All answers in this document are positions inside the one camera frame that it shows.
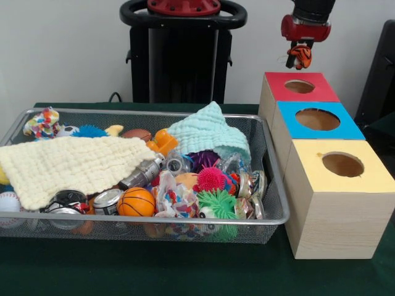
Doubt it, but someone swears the small toy soccer ball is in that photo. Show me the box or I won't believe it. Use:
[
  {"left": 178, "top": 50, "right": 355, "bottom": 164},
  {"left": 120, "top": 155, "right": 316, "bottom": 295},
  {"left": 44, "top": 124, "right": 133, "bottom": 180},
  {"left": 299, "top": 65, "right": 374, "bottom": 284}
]
[{"left": 57, "top": 125, "right": 81, "bottom": 138}]

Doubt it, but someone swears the orange toy basketball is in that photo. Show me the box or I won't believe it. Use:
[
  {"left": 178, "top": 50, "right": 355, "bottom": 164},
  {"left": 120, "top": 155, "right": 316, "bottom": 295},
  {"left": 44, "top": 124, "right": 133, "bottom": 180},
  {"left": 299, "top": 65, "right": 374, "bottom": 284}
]
[{"left": 117, "top": 187, "right": 156, "bottom": 217}]

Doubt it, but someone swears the orange tiger plush toy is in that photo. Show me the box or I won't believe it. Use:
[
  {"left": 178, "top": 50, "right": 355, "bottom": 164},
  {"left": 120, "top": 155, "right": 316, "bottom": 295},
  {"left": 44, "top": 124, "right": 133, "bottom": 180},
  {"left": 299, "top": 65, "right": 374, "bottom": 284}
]
[{"left": 277, "top": 44, "right": 312, "bottom": 70}]

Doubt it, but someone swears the white cloth with coloured spots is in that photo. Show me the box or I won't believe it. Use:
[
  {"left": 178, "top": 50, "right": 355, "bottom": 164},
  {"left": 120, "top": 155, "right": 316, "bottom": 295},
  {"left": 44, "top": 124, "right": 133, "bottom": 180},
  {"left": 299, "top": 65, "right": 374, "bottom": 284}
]
[{"left": 23, "top": 107, "right": 62, "bottom": 140}]

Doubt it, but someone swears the wire mesh bin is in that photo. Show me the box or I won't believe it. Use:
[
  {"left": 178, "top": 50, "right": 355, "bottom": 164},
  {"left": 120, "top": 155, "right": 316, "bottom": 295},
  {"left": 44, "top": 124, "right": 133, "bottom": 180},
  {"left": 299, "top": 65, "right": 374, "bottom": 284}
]
[{"left": 0, "top": 107, "right": 291, "bottom": 245}]

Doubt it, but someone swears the white toy baseball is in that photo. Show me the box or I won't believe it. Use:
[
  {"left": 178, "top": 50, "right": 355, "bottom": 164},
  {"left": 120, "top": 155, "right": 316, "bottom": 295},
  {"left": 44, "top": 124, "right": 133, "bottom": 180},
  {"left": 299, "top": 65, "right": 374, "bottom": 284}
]
[{"left": 0, "top": 191, "right": 24, "bottom": 213}]

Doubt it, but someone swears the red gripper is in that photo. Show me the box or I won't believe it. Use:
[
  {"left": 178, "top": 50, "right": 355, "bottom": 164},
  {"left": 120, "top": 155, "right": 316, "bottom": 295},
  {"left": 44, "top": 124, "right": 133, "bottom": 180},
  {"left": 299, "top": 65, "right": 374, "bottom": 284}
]
[{"left": 280, "top": 14, "right": 332, "bottom": 69}]

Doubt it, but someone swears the dark green side table cloth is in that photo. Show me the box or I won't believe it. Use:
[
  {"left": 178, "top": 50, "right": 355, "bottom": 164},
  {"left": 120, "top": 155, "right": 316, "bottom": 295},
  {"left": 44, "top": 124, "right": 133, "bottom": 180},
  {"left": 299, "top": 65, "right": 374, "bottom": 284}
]
[{"left": 368, "top": 118, "right": 395, "bottom": 146}]

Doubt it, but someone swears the pink spiky rubber ball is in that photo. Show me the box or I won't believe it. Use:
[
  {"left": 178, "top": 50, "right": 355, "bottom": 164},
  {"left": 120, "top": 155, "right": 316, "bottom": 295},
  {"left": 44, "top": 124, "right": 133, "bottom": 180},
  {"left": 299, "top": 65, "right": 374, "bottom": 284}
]
[{"left": 193, "top": 166, "right": 229, "bottom": 194}]

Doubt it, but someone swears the black upright panel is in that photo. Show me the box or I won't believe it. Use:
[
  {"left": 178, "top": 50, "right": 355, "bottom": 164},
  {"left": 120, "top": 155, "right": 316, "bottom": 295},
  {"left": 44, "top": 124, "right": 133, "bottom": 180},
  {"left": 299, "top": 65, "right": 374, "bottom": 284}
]
[{"left": 354, "top": 20, "right": 395, "bottom": 124}]

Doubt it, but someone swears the wooden box with three holes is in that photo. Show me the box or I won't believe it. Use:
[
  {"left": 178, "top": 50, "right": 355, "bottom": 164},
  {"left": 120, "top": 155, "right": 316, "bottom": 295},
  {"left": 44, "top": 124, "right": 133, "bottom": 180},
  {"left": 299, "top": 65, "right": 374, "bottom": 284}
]
[{"left": 258, "top": 72, "right": 395, "bottom": 260}]

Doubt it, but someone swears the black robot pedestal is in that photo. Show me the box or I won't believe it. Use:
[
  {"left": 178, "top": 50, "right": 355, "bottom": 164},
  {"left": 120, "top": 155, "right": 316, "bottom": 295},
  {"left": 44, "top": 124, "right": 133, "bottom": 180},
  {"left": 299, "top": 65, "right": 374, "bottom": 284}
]
[{"left": 119, "top": 0, "right": 248, "bottom": 104}]

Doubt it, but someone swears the green spiky rubber ball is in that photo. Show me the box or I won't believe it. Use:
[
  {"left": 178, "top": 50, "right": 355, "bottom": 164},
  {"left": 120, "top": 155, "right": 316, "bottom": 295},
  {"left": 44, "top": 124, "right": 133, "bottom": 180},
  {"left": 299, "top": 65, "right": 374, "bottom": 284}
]
[{"left": 196, "top": 188, "right": 238, "bottom": 220}]

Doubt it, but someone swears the cream knitted cloth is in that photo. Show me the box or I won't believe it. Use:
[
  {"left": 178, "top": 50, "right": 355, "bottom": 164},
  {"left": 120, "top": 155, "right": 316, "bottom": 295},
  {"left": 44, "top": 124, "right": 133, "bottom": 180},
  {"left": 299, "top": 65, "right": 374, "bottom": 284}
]
[{"left": 0, "top": 135, "right": 157, "bottom": 210}]

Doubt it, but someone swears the blue spiky rubber ball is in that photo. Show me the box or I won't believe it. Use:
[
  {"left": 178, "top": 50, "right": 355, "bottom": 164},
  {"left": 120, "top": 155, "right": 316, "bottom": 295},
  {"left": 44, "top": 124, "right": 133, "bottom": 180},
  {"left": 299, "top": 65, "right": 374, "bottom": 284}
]
[{"left": 75, "top": 125, "right": 109, "bottom": 138}]

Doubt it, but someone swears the light blue waffle cloth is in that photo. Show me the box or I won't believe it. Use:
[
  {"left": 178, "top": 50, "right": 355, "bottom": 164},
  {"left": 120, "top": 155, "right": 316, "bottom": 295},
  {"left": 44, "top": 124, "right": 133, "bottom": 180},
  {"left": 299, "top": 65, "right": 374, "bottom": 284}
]
[{"left": 166, "top": 101, "right": 251, "bottom": 161}]

